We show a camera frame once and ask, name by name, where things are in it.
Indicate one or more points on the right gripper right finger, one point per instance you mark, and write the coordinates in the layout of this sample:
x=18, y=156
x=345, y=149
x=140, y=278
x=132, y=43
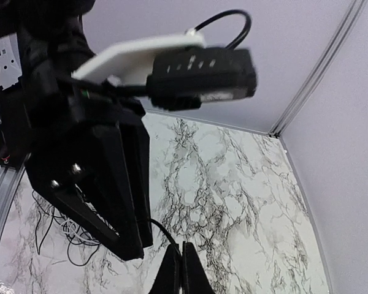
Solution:
x=194, y=279

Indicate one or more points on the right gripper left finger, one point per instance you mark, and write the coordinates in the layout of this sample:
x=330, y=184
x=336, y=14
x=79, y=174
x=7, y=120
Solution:
x=168, y=278

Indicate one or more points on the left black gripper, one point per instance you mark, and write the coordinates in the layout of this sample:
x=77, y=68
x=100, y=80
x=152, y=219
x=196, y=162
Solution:
x=52, y=45

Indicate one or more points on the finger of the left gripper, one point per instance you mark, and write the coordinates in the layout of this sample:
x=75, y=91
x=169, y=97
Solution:
x=136, y=147
x=85, y=177

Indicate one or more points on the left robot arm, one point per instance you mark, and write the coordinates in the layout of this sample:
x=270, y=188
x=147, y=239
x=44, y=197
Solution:
x=83, y=143

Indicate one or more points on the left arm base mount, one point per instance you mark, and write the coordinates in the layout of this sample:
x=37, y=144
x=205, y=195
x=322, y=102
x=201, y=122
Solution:
x=15, y=133

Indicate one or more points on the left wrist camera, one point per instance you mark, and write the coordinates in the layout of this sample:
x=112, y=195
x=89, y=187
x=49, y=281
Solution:
x=176, y=72

